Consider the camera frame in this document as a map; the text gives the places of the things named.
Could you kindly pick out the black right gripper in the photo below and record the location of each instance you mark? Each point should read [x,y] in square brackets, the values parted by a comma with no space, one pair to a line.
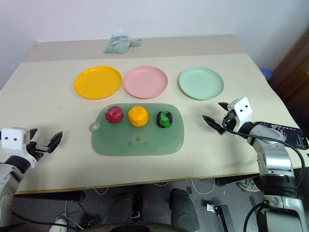
[229,120]

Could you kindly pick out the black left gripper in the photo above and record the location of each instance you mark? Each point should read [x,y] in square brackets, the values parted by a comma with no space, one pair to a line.
[32,150]

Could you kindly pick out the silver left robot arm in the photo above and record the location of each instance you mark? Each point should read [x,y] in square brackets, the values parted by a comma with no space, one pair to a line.
[7,183]

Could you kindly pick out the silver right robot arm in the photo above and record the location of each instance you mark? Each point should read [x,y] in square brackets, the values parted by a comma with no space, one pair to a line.
[275,159]

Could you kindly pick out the light green plate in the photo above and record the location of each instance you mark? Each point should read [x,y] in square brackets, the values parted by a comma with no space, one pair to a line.
[201,83]

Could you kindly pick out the green ball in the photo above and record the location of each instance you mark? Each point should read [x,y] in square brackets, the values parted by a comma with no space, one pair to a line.
[164,119]

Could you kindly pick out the red ball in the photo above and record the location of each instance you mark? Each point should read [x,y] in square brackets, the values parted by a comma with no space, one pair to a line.
[114,114]

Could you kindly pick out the yellow plate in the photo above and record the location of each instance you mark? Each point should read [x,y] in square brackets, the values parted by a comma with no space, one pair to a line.
[97,82]

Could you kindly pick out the pink plate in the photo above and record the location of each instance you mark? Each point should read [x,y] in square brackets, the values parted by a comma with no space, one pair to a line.
[145,82]

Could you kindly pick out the orange ball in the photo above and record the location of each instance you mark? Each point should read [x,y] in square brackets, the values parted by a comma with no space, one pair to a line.
[137,116]

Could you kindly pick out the blue plastic container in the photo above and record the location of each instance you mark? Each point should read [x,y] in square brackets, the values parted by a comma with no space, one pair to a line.
[267,73]

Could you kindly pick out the black smartphone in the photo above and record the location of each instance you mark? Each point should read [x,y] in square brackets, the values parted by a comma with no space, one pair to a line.
[289,135]

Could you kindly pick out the grey sneaker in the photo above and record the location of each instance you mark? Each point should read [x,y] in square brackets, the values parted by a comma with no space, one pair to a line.
[248,184]

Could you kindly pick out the brown wooden cabinet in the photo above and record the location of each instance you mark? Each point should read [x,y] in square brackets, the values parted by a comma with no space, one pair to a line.
[295,79]

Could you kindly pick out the translucent green cutting mat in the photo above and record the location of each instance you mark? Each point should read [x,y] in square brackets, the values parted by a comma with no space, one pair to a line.
[137,141]

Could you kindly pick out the white rounded object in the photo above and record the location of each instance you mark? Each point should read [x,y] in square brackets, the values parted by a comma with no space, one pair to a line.
[60,223]

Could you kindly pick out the dark rounded shape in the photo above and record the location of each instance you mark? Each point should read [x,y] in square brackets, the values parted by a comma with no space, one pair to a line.
[122,207]
[183,210]

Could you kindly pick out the green fabric pouch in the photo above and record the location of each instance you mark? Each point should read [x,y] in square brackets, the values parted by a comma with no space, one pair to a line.
[116,44]

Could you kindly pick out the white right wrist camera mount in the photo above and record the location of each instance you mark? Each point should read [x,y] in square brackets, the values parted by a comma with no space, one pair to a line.
[242,111]

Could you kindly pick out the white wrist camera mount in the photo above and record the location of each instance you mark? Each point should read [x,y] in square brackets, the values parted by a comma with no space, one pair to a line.
[242,111]
[12,142]

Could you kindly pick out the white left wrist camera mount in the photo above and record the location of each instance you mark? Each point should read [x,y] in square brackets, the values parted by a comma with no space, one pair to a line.
[12,142]

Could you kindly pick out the black table frame bar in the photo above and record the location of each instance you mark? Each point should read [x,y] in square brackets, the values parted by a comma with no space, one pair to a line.
[50,196]

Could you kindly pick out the black metal bracket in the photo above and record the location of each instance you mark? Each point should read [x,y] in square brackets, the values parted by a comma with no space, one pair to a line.
[223,216]

